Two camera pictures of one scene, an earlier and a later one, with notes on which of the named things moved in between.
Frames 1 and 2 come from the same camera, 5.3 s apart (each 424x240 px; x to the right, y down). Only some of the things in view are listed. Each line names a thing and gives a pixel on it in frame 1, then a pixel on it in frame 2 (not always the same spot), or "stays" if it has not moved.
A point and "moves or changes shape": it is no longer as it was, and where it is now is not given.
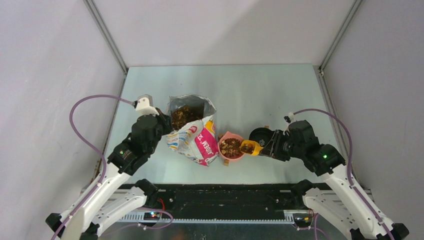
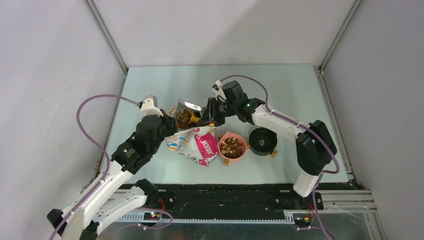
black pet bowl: [261, 135] stays
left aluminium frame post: [102, 27] stays
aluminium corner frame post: [340, 33] stays
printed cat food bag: [194, 134] moves or changes shape
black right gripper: [272, 148] to [209, 115]
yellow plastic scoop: [251, 147] to [195, 118]
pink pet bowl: [229, 147] stays
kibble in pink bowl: [230, 148] stays
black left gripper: [165, 120] stays
